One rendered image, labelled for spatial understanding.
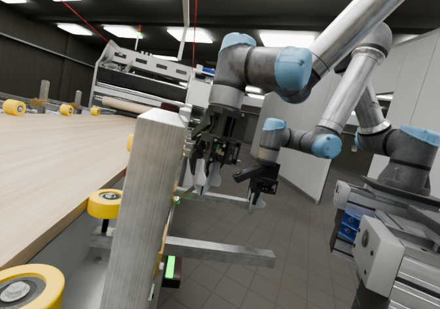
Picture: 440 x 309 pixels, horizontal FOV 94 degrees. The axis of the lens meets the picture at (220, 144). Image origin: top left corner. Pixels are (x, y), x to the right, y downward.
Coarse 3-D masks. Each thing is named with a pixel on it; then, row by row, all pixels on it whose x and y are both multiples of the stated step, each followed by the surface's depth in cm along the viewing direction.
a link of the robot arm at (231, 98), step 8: (216, 88) 43; (224, 88) 42; (232, 88) 42; (216, 96) 43; (224, 96) 42; (232, 96) 42; (240, 96) 44; (216, 104) 43; (224, 104) 42; (232, 104) 43; (240, 104) 44
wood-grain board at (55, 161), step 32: (0, 128) 78; (32, 128) 90; (64, 128) 107; (96, 128) 130; (128, 128) 166; (0, 160) 51; (32, 160) 55; (64, 160) 61; (96, 160) 68; (0, 192) 37; (32, 192) 40; (64, 192) 43; (0, 224) 30; (32, 224) 31; (64, 224) 36; (0, 256) 25; (32, 256) 29
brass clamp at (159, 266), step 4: (164, 232) 49; (164, 236) 47; (164, 240) 46; (164, 244) 45; (160, 248) 43; (160, 252) 42; (160, 256) 42; (160, 260) 42; (156, 264) 40; (160, 264) 41; (156, 268) 40; (160, 268) 41; (156, 272) 40
